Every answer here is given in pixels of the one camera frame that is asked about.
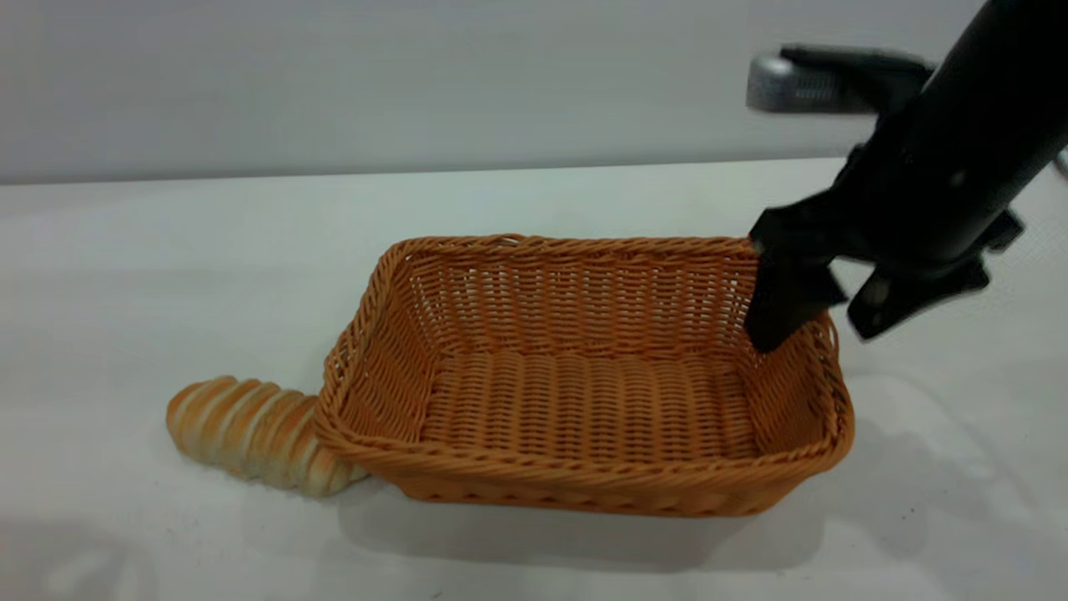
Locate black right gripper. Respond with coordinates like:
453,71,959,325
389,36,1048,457
743,117,1025,353

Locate orange woven wicker basket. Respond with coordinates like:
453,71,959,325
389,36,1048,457
313,234,856,518

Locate striped orange bread roll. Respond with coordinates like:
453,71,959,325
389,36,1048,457
165,376,368,499

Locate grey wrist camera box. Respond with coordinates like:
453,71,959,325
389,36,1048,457
747,46,935,115

